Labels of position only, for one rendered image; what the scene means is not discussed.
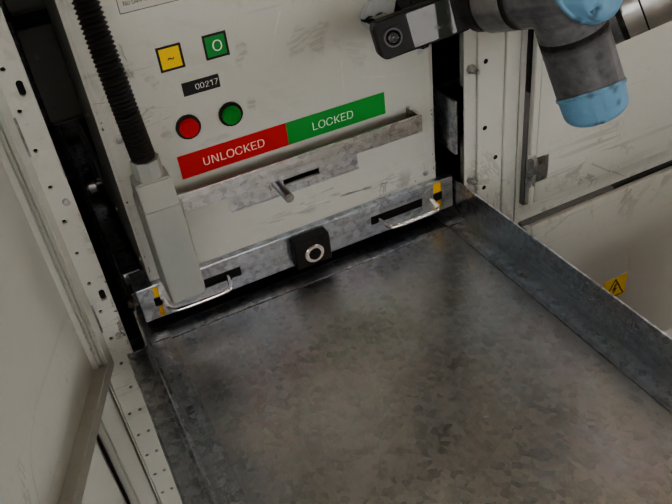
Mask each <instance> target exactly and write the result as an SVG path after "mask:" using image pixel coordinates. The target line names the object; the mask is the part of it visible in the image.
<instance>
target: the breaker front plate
mask: <svg viewBox="0 0 672 504"><path fill-rule="evenodd" d="M98 1H100V2H101V3H100V4H99V5H100V6H102V9H101V10H102V11H104V13H103V15H104V16H106V18H105V19H104V20H106V21H108V23H107V24H106V25H108V26H110V27H109V29H108V30H110V31H111V33H110V35H112V36H113V38H112V40H115V42H114V43H113V44H115V45H116V48H115V49H117V50H118V52H117V54H120V56H119V58H120V59H121V63H123V66H122V67H124V68H125V70H124V72H126V75H125V76H128V79H127V80H128V81H129V85H131V88H130V89H132V91H133V92H132V93H133V94H134V98H135V99H136V100H135V102H137V105H136V106H138V107H139V109H138V110H140V114H141V116H142V117H141V118H143V122H144V126H146V130H147V133H148V135H149V137H150V141H151V144H152V146H153V148H154V151H155V152H156V153H158V154H159V157H160V160H161V164H162V166H164V167H165V169H166V170H167V172H168V173H169V175H170V176H171V179H172V182H173V184H174V187H175V190H176V193H177V195H178V194H181V193H184V192H187V191H190V190H193V189H196V188H199V187H202V186H205V185H208V184H211V183H214V182H217V181H220V180H223V179H226V178H229V177H232V176H235V175H238V174H241V173H244V172H247V171H250V170H253V169H256V168H259V167H262V166H265V165H268V164H271V163H274V162H277V161H280V160H283V159H286V158H289V157H292V156H295V155H298V154H301V153H304V152H307V151H310V150H313V149H316V148H319V147H322V146H325V145H328V144H331V143H334V142H337V141H340V140H343V139H346V138H349V137H352V136H355V135H358V134H361V133H364V132H367V131H370V130H373V129H376V128H379V127H382V126H385V125H388V124H391V123H394V122H397V121H400V120H403V119H406V106H409V107H411V108H412V109H414V110H415V111H417V112H418V113H420V114H421V115H422V128H423V131H422V132H420V133H417V134H414V135H411V136H408V137H405V138H402V139H399V140H396V141H393V142H390V143H387V144H385V145H382V146H379V147H376V148H373V149H370V150H367V151H364V152H361V153H358V154H355V155H352V156H349V157H346V158H344V159H341V160H338V161H335V162H332V163H329V164H326V165H323V166H320V167H318V170H319V172H318V173H315V174H312V175H309V176H306V177H303V178H300V179H297V180H294V181H292V182H289V183H286V184H284V185H285V186H286V188H287V189H288V190H289V191H290V192H291V193H292V194H293V195H294V200H293V201H292V202H290V203H287V202H286V201H285V200H284V199H283V198H282V197H281V195H280V194H279V193H278V192H277V191H274V190H272V189H270V187H269V184H267V185H265V186H262V187H259V188H256V189H253V190H250V191H247V192H244V193H241V194H238V195H235V196H232V197H229V198H226V199H224V200H221V201H218V202H215V203H212V204H209V205H206V206H203V207H200V208H197V209H194V210H191V211H188V212H185V216H186V219H187V223H188V227H189V230H190V234H191V237H192V241H193V244H194V248H195V251H196V255H197V259H198V262H199V264H200V263H203V262H206V261H208V260H211V259H214V258H216V257H219V256H222V255H225V254H227V253H230V252H233V251H236V250H238V249H241V248H244V247H247V246H249V245H252V244H255V243H257V242H260V241H263V240H266V239H268V238H271V237H274V236H277V235H279V234H282V233H285V232H287V231H290V230H293V229H296V228H298V227H301V226H304V225H307V224H309V223H312V222H315V221H318V220H320V219H323V218H326V217H328V216H331V215H334V214H337V213H339V212H342V211H345V210H348V209H350V208H353V207H356V206H358V205H361V204H364V203H367V202H369V201H372V200H375V199H378V198H380V197H383V196H386V195H389V194H391V193H394V192H397V191H399V190H402V189H405V188H408V187H410V186H413V185H416V184H419V183H421V182H424V181H427V180H429V179H432V178H434V152H433V121H432V91H431V60H430V44H429V47H427V48H425V49H416V50H413V51H410V52H407V53H405V54H402V55H399V56H397V57H394V58H391V59H384V58H382V57H381V56H379V55H378V54H377V53H376V50H375V46H374V43H373V40H372V36H371V33H370V31H369V30H368V29H367V28H365V27H364V26H363V25H362V24H361V19H360V18H359V16H360V14H361V12H362V10H363V8H364V6H365V4H366V3H367V1H368V0H178V1H174V2H170V3H165V4H161V5H157V6H153V7H149V8H145V9H141V10H137V11H133V12H129V13H125V14H121V15H120V13H119V9H118V6H117V2H116V0H98ZM72 2H73V0H58V3H59V6H60V8H61V11H62V14H63V17H64V20H65V23H66V26H67V29H68V32H69V35H70V38H71V41H72V44H73V47H74V50H75V53H76V56H77V59H78V62H79V65H80V68H81V71H82V74H83V77H84V80H85V83H86V86H87V89H88V92H89V95H90V98H91V101H92V104H93V107H94V110H95V113H96V116H97V119H98V122H99V125H100V128H101V131H102V134H103V136H104V139H105V142H106V145H107V148H108V151H109V154H110V157H111V160H112V163H113V166H114V169H115V172H116V175H117V178H118V181H119V184H120V187H121V190H122V193H123V196H124V199H125V202H126V205H127V208H128V211H129V214H130V217H131V220H132V223H133V226H134V229H135V232H136V235H137V238H138V241H139V244H140V247H141V250H142V253H143V256H144V259H145V262H146V264H147V267H148V270H149V273H150V276H151V279H152V281H154V280H156V279H159V278H160V277H159V274H158V271H157V268H156V265H155V262H154V259H153V256H152V253H151V250H150V247H149V244H148V241H147V238H146V235H145V232H144V229H143V226H142V222H141V219H140V216H139V213H138V210H137V207H136V204H135V201H134V198H133V195H132V194H133V190H132V186H131V182H130V178H129V177H130V175H132V174H133V172H132V169H131V165H130V160H131V158H130V157H129V154H128V151H127V149H126V147H125V144H124V141H123V140H122V136H121V132H119V128H118V124H116V120H115V116H113V113H114V112H112V111H111V109H112V108H111V107H110V103H108V100H109V99H107V95H105V90H103V87H104V86H102V82H101V81H100V77H98V74H99V73H97V72H96V70H97V68H95V65H96V64H94V63H93V61H94V59H92V58H91V56H92V54H89V52H90V51H91V50H89V49H88V46H89V45H87V44H86V42H87V40H85V39H84V38H85V35H82V33H83V32H84V31H83V30H80V29H81V27H82V26H81V25H79V23H80V21H79V20H77V18H78V15H75V13H76V10H74V9H73V8H74V7H75V6H74V5H72V4H71V3H72ZM223 30H225V32H226V37H227V42H228V47H229V52H230V55H226V56H222V57H219V58H215V59H212V60H208V61H207V60H206V56H205V51H204V47H203V43H202V38H201V36H205V35H208V34H212V33H216V32H220V31H223ZM178 42H180V45H181V49H182V54H183V58H184V62H185V66H186V67H183V68H179V69H176V70H172V71H168V72H165V73H161V70H160V67H159V63H158V59H157V55H156V52H155V49H156V48H160V47H163V46H167V45H171V44H175V43H178ZM214 74H218V76H219V81H220V85H221V86H220V87H217V88H214V89H210V90H207V91H203V92H200V93H196V94H193V95H189V96H186V97H184V93H183V89H182V85H181V84H183V83H186V82H190V81H193V80H197V79H200V78H204V77H207V76H211V75H214ZM382 92H384V98H385V111H386V113H385V114H382V115H379V116H376V117H373V118H370V119H367V120H364V121H361V122H358V123H355V124H352V125H349V126H346V127H343V128H340V129H336V130H333V131H330V132H327V133H324V134H321V135H318V136H315V137H312V138H309V139H306V140H303V141H300V142H297V143H294V144H291V145H287V146H284V147H281V148H278V149H275V150H272V151H269V152H266V153H263V154H260V155H257V156H254V157H251V158H248V159H245V160H242V161H239V162H235V163H232V164H229V165H226V166H223V167H220V168H217V169H214V170H211V171H208V172H205V173H202V174H199V175H196V176H193V177H190V178H187V179H183V178H182V174H181V171H180V167H179V163H178V160H177V157H179V156H183V155H186V154H189V153H192V152H195V151H198V150H201V149H205V148H208V147H211V146H214V145H217V144H220V143H224V142H227V141H230V140H233V139H236V138H239V137H243V136H246V135H249V134H252V133H255V132H258V131H262V130H265V129H268V128H271V127H274V126H277V125H281V124H284V123H287V122H290V121H293V120H296V119H300V118H303V117H306V116H309V115H312V114H315V113H319V112H322V111H325V110H328V109H331V108H334V107H337V106H341V105H344V104H347V103H350V102H353V101H356V100H360V99H363V98H366V97H369V96H372V95H375V94H379V93H382ZM227 102H236V103H238V104H239V105H240V106H241V108H242V110H243V116H242V119H241V121H240V122H239V123H238V124H236V125H234V126H226V125H224V124H222V123H221V121H220V120H219V117H218V112H219V109H220V108H221V106H222V105H223V104H225V103H227ZM187 114H191V115H194V116H196V117H197V118H198V119H199V121H200V123H201V130H200V132H199V134H198V135H197V136H196V137H195V138H192V139H183V138H181V137H180V136H179V135H178V134H177V132H176V129H175V126H176V122H177V120H178V119H179V118H180V117H181V116H183V115H187Z"/></svg>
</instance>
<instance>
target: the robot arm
mask: <svg viewBox="0 0 672 504"><path fill-rule="evenodd" d="M382 13H385V14H387V15H385V16H382V17H380V18H377V19H373V18H371V17H375V16H378V15H380V14H382ZM359 18H360V19H361V24H362V25H363V26H364V27H365V28H367V29H368V30H369V31H370V33H371V36H372V40H373V43H374V46H375V50H376V53H377V54H378V55H379V56H381V57H382V58H384V59H391V58H394V57H397V56H399V55H402V54H405V53H407V52H410V51H413V50H416V49H425V48H427V47H429V44H432V43H433V44H434V43H436V42H438V41H440V40H443V39H446V38H448V37H451V36H454V35H456V34H459V33H462V32H465V31H467V30H469V29H471V30H473V31H475V32H489V33H499V32H509V31H519V30H527V29H533V30H534V32H535V35H536V38H537V42H538V45H539V49H540V52H541V55H542V58H543V61H544V64H545V67H546V70H547V73H548V76H549V79H550V82H551V85H552V88H553V91H554V94H555V97H556V100H555V102H556V104H558V105H559V108H560V110H561V113H562V115H563V118H564V120H565V121H566V122H567V123H568V124H569V125H571V126H574V127H580V128H587V127H594V126H597V125H600V124H604V123H606V122H609V121H611V120H613V119H614V118H616V117H617V116H619V115H620V114H621V113H622V112H623V111H624V110H625V109H626V107H627V105H628V102H629V95H628V90H627V85H626V82H627V78H626V77H625V76H624V72H623V69H622V65H621V62H620V58H619V55H618V51H617V48H616V45H617V44H619V43H621V42H624V41H625V40H628V39H631V38H633V37H635V36H637V35H640V34H642V33H644V32H647V31H649V30H651V29H654V28H656V27H658V26H661V25H663V24H665V23H668V22H670V21H672V0H368V1H367V3H366V4H365V6H364V8H363V10H362V12H361V14H360V16H359Z"/></svg>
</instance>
